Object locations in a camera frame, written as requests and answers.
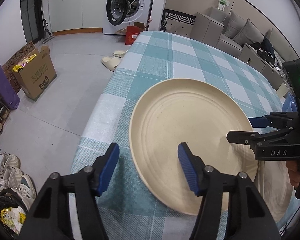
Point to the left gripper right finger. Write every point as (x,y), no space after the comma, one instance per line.
(248,214)

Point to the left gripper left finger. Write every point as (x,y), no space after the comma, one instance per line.
(49,215)

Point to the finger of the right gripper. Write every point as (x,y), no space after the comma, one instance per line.
(274,120)
(245,138)

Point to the beige plate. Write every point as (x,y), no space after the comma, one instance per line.
(271,179)
(196,113)

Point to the dark blue bowl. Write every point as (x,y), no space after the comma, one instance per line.
(289,104)

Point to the white kitchen base cabinets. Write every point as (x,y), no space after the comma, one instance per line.
(76,16)

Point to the person right hand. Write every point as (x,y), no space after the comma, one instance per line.
(294,173)

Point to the grey drawer cabinet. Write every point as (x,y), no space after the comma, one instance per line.
(249,56)

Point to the teal checked tablecloth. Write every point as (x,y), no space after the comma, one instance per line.
(128,209)

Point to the grey sofa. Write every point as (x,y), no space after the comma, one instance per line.
(229,32)

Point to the purple yoga mat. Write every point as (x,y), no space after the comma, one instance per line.
(7,93)

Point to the cardboard box with cat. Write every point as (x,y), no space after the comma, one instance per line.
(31,70)

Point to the beige slippers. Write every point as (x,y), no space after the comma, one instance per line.
(111,63)

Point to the red cardboard box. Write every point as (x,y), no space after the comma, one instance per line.
(132,32)

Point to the white washing machine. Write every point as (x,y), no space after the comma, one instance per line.
(121,13)

